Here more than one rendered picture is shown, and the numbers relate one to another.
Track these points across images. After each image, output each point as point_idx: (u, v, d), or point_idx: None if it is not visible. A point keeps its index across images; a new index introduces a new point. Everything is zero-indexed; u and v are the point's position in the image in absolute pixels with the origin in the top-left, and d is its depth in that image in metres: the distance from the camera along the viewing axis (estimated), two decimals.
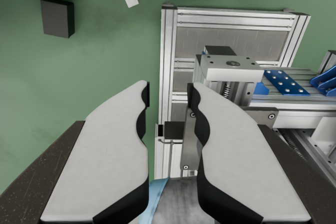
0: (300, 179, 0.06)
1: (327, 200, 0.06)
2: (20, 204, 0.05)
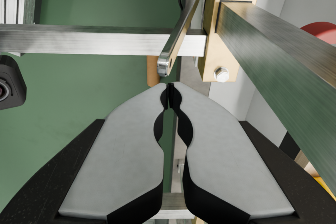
0: (282, 172, 0.06)
1: (308, 191, 0.06)
2: (41, 195, 0.05)
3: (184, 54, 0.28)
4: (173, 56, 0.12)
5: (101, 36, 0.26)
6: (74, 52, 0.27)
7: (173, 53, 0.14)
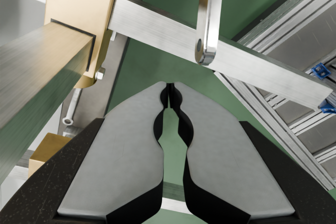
0: (283, 172, 0.06)
1: (308, 191, 0.06)
2: (39, 195, 0.05)
3: None
4: (200, 28, 0.09)
5: None
6: None
7: None
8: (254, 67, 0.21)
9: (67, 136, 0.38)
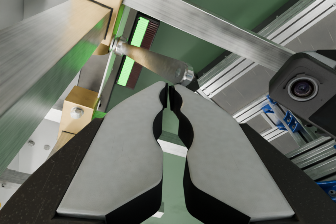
0: (283, 175, 0.06)
1: (308, 194, 0.06)
2: (39, 195, 0.05)
3: None
4: (171, 71, 0.12)
5: (204, 36, 0.25)
6: (241, 32, 0.25)
7: (170, 57, 0.14)
8: (164, 145, 0.41)
9: None
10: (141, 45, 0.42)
